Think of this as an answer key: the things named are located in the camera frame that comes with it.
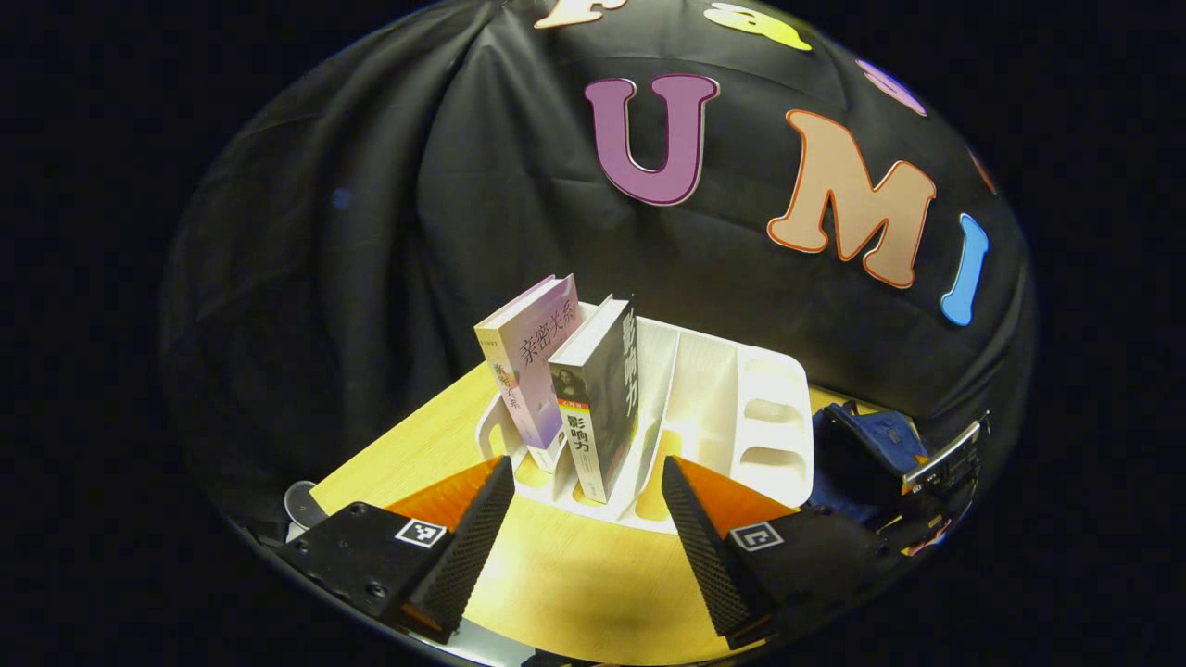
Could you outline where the black backdrop cloth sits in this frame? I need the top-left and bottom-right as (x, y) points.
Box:
(158, 0), (1034, 529)

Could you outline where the black and grey book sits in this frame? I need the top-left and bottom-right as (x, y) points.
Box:
(548, 295), (640, 506)

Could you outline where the pink book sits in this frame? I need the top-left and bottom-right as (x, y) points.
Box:
(473, 273), (582, 473)

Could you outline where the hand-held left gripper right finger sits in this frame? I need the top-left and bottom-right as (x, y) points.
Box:
(661, 455), (914, 649)

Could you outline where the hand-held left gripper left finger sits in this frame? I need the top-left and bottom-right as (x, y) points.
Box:
(269, 456), (515, 647)

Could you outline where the white plastic bookshelf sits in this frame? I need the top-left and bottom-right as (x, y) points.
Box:
(475, 315), (816, 536)

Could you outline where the blue schoolbag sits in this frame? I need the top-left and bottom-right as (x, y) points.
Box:
(811, 400), (930, 529)

